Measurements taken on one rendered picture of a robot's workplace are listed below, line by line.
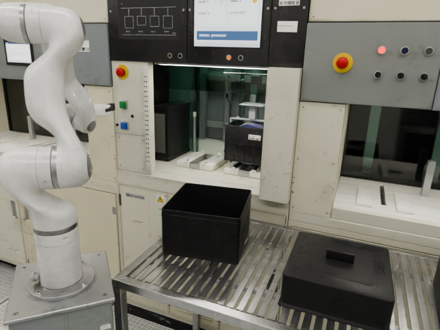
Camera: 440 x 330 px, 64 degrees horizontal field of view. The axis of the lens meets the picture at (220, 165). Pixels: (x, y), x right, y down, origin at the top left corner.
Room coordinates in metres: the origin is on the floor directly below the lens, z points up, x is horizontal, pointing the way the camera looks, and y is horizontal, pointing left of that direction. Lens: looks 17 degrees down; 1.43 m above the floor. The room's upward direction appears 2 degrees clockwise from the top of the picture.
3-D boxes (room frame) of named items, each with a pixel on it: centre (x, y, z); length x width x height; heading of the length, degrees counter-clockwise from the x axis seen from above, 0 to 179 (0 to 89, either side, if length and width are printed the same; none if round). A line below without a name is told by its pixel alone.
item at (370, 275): (0.92, -0.37, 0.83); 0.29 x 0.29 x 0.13; 69
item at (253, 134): (1.73, -0.15, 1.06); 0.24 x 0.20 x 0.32; 68
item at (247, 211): (1.19, 0.03, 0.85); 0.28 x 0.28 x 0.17; 78
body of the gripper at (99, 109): (1.47, 0.54, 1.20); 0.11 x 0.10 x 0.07; 158
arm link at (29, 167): (0.91, 0.50, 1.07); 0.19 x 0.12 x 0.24; 105
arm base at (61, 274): (0.92, 0.47, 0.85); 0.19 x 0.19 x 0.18
